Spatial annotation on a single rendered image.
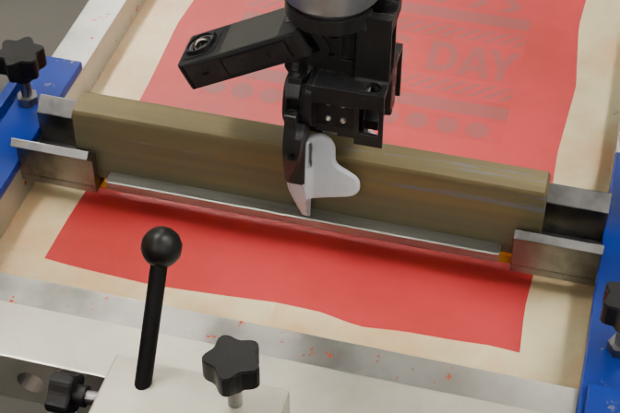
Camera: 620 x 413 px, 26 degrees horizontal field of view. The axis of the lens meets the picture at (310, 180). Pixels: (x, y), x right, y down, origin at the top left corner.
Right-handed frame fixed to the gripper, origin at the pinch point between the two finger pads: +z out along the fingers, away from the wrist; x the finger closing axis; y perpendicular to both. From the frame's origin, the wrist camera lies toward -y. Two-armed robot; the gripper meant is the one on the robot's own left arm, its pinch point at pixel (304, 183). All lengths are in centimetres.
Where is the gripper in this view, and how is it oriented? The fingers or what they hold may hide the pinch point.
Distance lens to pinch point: 114.9
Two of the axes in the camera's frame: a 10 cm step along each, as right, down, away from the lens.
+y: 9.7, 1.7, -1.9
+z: 0.0, 7.3, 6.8
